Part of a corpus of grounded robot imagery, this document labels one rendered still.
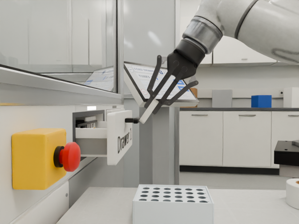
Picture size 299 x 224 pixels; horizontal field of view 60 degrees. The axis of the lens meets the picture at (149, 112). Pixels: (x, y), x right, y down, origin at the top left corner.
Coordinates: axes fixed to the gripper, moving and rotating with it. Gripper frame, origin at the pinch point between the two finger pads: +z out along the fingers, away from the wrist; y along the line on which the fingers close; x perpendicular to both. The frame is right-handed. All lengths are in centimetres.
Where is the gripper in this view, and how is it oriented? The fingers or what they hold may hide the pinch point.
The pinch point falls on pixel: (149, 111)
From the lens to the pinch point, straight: 67.6
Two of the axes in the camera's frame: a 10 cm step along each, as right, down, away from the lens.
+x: -0.5, 0.3, -10.0
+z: -5.7, 8.2, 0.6
